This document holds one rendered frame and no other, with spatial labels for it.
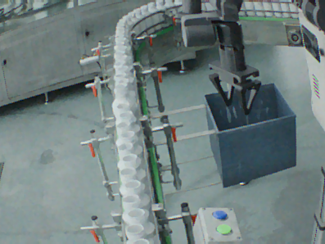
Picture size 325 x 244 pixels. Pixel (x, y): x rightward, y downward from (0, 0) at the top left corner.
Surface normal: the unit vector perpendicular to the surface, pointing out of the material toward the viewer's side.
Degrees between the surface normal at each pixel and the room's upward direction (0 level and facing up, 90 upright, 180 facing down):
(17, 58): 90
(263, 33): 90
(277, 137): 90
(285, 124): 90
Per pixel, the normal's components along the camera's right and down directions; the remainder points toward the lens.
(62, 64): 0.09, 0.43
